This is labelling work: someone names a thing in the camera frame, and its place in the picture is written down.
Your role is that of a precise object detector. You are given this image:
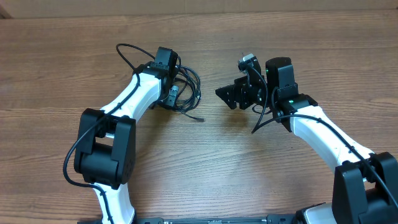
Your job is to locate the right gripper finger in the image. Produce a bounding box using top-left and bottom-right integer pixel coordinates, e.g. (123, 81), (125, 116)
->
(222, 93), (247, 110)
(215, 84), (246, 100)

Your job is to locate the black cable bundle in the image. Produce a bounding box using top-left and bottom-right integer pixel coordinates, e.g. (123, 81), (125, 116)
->
(155, 64), (206, 123)

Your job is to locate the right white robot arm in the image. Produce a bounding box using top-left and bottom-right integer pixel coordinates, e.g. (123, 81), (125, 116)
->
(215, 54), (397, 223)

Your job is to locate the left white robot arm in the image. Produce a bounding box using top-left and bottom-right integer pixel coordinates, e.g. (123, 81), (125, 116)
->
(67, 47), (179, 223)

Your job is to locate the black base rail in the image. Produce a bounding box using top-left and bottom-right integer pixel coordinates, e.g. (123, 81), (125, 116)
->
(77, 213), (299, 224)

